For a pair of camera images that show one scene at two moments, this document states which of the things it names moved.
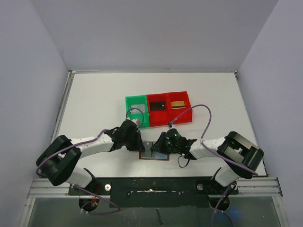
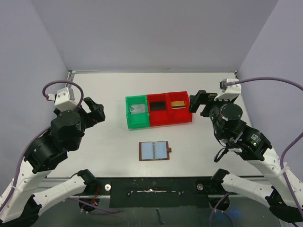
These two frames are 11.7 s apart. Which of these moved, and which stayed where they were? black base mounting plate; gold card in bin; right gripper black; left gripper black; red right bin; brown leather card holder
Moved: right gripper black; left gripper black
Stayed: black base mounting plate; brown leather card holder; red right bin; gold card in bin
